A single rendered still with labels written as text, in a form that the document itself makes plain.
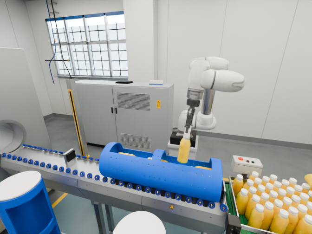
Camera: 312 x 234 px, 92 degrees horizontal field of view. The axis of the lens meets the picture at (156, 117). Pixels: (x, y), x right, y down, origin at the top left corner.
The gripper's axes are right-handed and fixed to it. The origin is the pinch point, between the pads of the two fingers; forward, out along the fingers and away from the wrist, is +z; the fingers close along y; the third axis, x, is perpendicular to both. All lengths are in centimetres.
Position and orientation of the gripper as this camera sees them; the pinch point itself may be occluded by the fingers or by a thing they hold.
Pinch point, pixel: (187, 132)
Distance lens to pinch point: 95.2
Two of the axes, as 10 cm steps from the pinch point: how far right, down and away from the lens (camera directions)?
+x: 9.2, 2.2, -3.4
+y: -3.8, 2.0, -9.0
